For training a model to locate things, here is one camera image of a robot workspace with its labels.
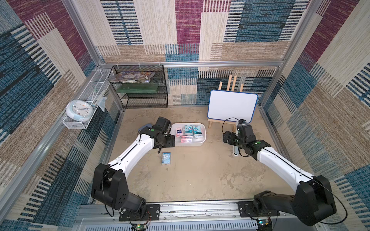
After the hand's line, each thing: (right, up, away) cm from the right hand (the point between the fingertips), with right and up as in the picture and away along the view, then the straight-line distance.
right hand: (229, 134), depth 87 cm
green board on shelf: (-59, +31, +14) cm, 68 cm away
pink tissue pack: (-31, 0, +15) cm, 34 cm away
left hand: (-36, -4, -1) cm, 37 cm away
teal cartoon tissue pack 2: (-18, +1, +12) cm, 22 cm away
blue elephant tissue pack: (-38, -15, +3) cm, 41 cm away
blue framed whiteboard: (+3, +18, +6) cm, 19 cm away
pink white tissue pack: (-25, -3, +5) cm, 26 cm away
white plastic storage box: (-19, -6, +11) cm, 23 cm away
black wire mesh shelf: (-60, +24, +32) cm, 72 cm away
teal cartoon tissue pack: (-24, +2, +12) cm, 27 cm away
